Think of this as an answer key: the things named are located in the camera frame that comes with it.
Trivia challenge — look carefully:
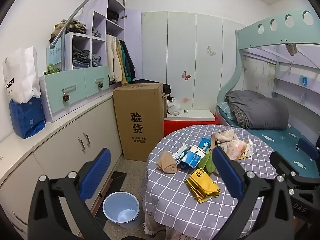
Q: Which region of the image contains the white low cabinet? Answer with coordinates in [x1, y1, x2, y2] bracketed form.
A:
[0, 87, 125, 240]

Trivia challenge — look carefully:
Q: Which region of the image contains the grey duvet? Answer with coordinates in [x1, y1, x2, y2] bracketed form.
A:
[225, 90, 290, 130]

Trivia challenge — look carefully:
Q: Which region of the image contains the brown clothes pile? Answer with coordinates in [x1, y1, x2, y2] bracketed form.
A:
[49, 19, 87, 43]

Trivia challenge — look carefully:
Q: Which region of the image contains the black clothing heap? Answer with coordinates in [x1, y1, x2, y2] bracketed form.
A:
[162, 83, 173, 103]

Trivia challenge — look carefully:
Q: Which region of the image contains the wide mint drawer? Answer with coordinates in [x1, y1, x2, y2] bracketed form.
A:
[44, 69, 88, 117]

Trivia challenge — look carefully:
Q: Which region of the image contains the cream hanging jacket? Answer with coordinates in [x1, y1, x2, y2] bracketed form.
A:
[105, 34, 123, 82]

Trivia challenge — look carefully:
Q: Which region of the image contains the tall cardboard box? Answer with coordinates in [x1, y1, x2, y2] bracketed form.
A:
[113, 84, 164, 162]

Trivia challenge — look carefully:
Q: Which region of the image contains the green printed wrapper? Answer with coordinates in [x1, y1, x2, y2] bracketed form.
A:
[198, 152, 220, 174]

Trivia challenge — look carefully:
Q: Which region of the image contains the clear plastic bag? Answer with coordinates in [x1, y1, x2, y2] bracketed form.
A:
[220, 140, 248, 160]

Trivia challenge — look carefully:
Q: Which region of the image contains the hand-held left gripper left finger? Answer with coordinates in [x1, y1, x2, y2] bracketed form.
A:
[27, 148, 112, 240]

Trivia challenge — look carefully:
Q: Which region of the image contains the narrow mint drawer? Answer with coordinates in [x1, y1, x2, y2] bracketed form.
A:
[84, 66, 110, 98]

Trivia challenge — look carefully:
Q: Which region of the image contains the black clothes bundle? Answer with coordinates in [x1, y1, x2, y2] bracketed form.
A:
[107, 9, 120, 23]

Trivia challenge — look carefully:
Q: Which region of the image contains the green hanging shirt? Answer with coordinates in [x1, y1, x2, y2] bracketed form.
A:
[120, 40, 129, 80]

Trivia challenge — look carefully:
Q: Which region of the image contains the red platform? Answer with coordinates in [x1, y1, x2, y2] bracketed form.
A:
[163, 110, 227, 143]

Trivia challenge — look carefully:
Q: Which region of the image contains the light blue bin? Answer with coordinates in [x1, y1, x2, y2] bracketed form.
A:
[102, 191, 140, 229]

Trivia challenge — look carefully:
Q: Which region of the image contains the blue snack wrapper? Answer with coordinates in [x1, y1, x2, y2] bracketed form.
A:
[199, 138, 213, 153]

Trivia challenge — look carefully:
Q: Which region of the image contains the teal white printed wrapper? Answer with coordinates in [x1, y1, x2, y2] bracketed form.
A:
[180, 145, 207, 169]

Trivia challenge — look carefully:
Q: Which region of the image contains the white paper bag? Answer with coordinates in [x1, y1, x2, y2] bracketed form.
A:
[2, 46, 42, 104]

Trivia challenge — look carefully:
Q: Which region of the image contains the teal bed sheet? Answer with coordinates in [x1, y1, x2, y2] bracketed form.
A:
[216, 102, 320, 178]

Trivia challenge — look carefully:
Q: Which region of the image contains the white wardrobe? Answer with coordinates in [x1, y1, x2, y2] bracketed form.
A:
[141, 11, 248, 113]

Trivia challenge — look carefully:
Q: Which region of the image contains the mint bunk bed frame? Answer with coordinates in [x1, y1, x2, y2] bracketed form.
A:
[215, 6, 320, 130]

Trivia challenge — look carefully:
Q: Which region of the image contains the beige fringed under cloth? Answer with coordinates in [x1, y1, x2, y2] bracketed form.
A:
[141, 212, 175, 240]

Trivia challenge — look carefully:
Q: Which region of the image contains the purple cube shelf unit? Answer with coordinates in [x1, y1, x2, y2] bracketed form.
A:
[46, 0, 143, 85]

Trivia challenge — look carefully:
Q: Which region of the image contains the yellow plastic bag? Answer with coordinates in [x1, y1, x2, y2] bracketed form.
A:
[185, 170, 220, 204]

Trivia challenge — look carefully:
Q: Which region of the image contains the brown paper bag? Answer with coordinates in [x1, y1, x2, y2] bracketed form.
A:
[211, 129, 239, 150]

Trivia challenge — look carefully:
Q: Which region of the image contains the small cardboard box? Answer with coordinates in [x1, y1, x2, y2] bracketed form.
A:
[162, 92, 168, 118]

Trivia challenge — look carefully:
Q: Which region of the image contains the white yellow carton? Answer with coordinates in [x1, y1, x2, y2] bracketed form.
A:
[235, 140, 253, 160]

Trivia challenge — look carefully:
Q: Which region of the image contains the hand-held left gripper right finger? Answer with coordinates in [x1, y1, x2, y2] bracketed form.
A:
[212, 146, 294, 240]

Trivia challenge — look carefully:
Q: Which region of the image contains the blue plastic bag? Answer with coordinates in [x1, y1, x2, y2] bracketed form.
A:
[9, 97, 47, 140]

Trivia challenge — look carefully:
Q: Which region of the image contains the blue checked bedding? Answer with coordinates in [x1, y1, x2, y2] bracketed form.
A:
[217, 102, 235, 120]

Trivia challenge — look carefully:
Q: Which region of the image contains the white platform board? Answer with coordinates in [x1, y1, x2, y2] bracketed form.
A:
[166, 109, 216, 122]

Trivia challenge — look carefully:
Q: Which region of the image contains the black hanging coat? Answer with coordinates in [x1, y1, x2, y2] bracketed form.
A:
[122, 39, 136, 82]

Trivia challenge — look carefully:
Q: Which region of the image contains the white plastic bag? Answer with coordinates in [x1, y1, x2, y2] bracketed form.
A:
[167, 98, 181, 116]

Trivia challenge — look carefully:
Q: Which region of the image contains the dark folded clothes stack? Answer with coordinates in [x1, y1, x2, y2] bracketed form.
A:
[72, 49, 91, 69]

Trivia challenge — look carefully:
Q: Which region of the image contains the beige sock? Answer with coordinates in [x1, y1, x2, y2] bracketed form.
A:
[156, 151, 180, 174]

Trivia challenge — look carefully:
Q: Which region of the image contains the grey metal handrail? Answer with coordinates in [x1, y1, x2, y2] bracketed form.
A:
[49, 0, 128, 49]

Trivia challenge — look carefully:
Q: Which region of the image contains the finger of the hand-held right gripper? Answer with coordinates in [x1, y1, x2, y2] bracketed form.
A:
[269, 151, 308, 188]
[297, 134, 320, 162]

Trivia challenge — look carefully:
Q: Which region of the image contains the green plastic decoration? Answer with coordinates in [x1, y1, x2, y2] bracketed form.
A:
[44, 64, 60, 75]

